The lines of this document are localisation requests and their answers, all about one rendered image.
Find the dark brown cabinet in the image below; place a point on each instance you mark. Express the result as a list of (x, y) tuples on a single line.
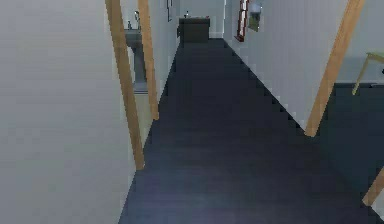
[(194, 30)]

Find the small dark bottle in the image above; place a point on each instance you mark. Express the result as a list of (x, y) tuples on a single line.
[(186, 14)]

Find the grey soap bottle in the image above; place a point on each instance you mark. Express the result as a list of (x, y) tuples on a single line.
[(129, 25)]

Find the chrome sink faucet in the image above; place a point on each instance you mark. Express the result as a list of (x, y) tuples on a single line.
[(137, 18)]

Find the wooden door frame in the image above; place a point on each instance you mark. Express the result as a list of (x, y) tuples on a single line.
[(128, 83), (333, 66)]

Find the grey pedestal sink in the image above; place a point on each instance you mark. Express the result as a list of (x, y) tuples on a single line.
[(135, 50)]

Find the dark framed wall picture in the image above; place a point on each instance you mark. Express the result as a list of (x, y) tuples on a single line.
[(169, 10)]

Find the red framed wall picture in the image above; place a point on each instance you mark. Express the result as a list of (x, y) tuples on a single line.
[(243, 19)]

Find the green framed wall picture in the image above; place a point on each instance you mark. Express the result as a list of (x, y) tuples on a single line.
[(255, 18)]

